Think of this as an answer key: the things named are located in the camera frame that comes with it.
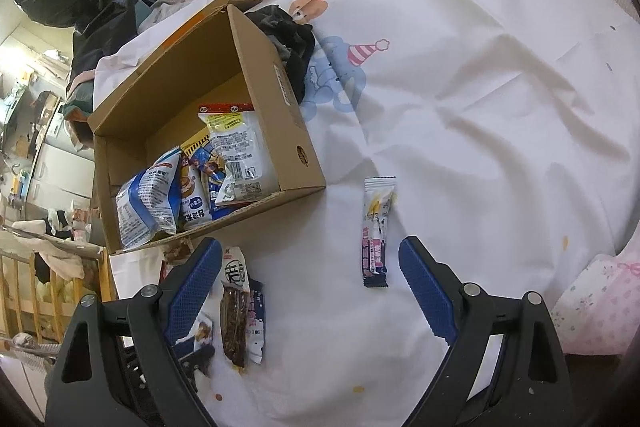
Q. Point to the dark brown snack packet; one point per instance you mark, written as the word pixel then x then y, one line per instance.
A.
pixel 235 327

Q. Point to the blue cookie packet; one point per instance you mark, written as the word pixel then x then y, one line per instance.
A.
pixel 200 187

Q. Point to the white kitchen cabinet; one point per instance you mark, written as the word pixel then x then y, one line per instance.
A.
pixel 60 167

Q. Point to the black cloth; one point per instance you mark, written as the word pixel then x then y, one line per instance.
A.
pixel 295 47

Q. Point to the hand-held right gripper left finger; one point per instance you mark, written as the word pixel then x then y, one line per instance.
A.
pixel 195 287

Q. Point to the white hanging cloth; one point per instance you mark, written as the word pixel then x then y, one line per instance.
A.
pixel 57 257

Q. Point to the white packet with yellow label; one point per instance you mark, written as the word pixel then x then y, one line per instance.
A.
pixel 237 157

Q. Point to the light blue white snack packet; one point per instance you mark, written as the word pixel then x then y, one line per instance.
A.
pixel 147 202

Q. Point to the white packet with black characters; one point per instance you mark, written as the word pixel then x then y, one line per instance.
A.
pixel 235 264

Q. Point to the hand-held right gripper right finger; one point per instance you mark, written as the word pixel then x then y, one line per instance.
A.
pixel 427 287

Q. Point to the brown cardboard box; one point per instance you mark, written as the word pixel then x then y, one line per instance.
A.
pixel 270 107

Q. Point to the white pink slim bar packet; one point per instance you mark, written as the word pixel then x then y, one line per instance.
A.
pixel 378 232

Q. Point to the pink dotted cloth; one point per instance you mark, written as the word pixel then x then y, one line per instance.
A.
pixel 600 307

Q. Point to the navy white snack packet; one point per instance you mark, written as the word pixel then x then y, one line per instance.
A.
pixel 256 322

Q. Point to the nut snack packet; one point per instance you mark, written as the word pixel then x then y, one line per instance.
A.
pixel 204 332

